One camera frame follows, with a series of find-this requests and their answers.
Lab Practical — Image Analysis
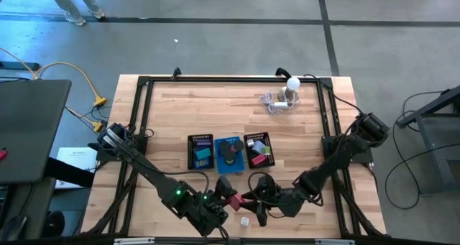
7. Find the black plastic basket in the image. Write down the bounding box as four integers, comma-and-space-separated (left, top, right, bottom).
243, 131, 277, 170
187, 132, 216, 170

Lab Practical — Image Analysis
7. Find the black desk bar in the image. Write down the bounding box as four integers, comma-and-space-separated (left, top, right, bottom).
45, 157, 96, 188

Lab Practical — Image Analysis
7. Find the black metal table frame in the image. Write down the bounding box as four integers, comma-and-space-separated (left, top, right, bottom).
80, 74, 387, 239

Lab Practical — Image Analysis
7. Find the black floor cable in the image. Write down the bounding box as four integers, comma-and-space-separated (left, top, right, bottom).
384, 122, 460, 211

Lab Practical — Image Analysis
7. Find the white light bulb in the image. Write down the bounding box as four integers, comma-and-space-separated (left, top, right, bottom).
278, 76, 301, 102

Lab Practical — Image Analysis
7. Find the dark grey side desk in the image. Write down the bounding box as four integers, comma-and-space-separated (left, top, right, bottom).
0, 78, 72, 185

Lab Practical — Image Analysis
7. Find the red multiport USB charger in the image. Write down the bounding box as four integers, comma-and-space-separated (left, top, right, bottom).
225, 193, 246, 213

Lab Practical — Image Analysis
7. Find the white paper sheet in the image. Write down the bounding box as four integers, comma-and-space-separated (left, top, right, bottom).
55, 147, 98, 189

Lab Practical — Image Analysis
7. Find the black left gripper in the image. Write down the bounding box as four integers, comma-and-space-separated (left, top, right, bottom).
199, 175, 238, 237

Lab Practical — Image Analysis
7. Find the person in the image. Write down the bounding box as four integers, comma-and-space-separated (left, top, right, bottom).
42, 0, 106, 27

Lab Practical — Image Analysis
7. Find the yellow power cable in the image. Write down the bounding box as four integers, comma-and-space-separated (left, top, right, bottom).
0, 46, 108, 108
64, 106, 104, 133

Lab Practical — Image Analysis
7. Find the black round object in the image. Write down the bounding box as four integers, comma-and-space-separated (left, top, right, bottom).
45, 211, 66, 238

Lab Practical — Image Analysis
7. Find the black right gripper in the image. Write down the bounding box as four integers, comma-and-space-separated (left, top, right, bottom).
239, 175, 288, 227

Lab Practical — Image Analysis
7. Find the black floor plate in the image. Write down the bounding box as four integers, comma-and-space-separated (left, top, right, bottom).
0, 60, 41, 72

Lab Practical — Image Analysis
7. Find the blue plastic basket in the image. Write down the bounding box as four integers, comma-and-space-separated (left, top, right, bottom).
213, 136, 247, 175

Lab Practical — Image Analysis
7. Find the silver metal bracket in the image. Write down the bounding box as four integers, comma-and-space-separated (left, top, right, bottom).
113, 237, 156, 245
314, 239, 356, 245

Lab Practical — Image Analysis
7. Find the black desk frame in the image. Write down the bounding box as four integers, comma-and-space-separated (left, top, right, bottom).
396, 83, 460, 195

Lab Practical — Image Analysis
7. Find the white cable with switch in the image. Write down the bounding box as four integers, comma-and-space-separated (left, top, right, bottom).
258, 90, 301, 114

